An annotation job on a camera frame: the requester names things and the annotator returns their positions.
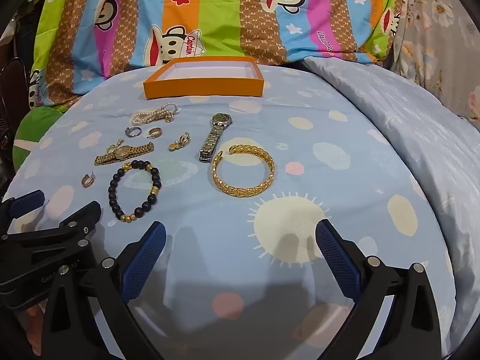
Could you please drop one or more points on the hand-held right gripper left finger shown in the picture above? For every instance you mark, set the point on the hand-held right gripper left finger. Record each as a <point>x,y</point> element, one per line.
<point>144,260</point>

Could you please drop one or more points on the striped cartoon monkey blanket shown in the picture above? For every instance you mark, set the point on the striped cartoon monkey blanket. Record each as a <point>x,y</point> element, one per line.
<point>225,15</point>

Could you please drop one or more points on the hanging clothes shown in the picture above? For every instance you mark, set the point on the hanging clothes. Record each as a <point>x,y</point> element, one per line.
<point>22,26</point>

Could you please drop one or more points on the orange cardboard box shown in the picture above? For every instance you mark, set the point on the orange cardboard box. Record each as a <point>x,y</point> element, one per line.
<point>202,89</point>

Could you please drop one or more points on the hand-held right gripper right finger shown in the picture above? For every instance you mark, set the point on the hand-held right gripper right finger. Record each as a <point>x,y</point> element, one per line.
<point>337,260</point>

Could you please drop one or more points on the dark wooden chair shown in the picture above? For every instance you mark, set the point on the dark wooden chair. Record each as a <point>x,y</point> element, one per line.
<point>15,78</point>

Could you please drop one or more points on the light blue dotted bedsheet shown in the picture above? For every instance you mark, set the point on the light blue dotted bedsheet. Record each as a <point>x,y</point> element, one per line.
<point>262,127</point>

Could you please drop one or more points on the gold wristwatch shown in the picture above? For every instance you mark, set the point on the gold wristwatch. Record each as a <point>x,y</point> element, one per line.
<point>123,153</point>

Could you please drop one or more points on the pale blue quilt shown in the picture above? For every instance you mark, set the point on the pale blue quilt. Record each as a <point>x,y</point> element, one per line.
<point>412,120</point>

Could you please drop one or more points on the floral cloth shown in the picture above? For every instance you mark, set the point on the floral cloth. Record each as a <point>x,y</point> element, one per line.
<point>431,15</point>

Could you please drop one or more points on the green pillow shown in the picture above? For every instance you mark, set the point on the green pillow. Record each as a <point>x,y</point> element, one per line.
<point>33,135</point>

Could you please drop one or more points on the gold hoop earring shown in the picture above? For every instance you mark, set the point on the gold hoop earring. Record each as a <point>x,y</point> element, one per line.
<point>157,132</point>

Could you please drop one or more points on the silver wristwatch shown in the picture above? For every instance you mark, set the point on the silver wristwatch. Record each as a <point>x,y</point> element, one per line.
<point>210,142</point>

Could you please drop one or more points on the small rose-gold hoop earring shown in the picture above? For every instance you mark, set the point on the small rose-gold hoop earring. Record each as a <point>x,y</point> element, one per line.
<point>85,183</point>

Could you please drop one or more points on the gold bangle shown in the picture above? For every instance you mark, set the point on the gold bangle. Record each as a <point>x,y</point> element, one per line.
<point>240,190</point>

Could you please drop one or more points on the person's left hand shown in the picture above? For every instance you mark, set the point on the person's left hand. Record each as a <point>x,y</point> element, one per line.
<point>35,326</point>

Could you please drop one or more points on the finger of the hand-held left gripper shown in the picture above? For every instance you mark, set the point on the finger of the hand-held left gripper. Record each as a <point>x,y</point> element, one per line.
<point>80,215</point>
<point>32,198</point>

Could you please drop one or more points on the gold drop earring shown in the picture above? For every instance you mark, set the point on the gold drop earring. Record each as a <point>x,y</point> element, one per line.
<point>183,138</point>

